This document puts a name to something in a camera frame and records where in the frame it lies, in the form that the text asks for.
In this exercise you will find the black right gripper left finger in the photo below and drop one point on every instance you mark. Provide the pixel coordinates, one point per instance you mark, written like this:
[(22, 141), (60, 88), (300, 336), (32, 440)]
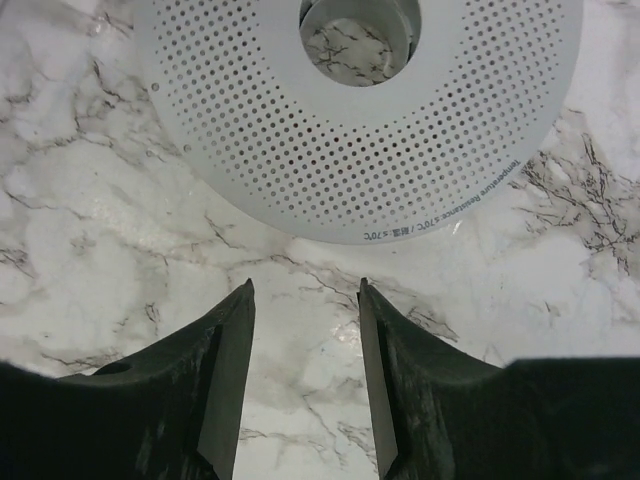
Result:
[(169, 411)]

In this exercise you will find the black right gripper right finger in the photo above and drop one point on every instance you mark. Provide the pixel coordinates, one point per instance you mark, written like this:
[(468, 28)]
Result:
[(439, 413)]

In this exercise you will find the white perforated cable spool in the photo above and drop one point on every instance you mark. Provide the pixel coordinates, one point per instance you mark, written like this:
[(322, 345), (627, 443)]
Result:
[(357, 122)]

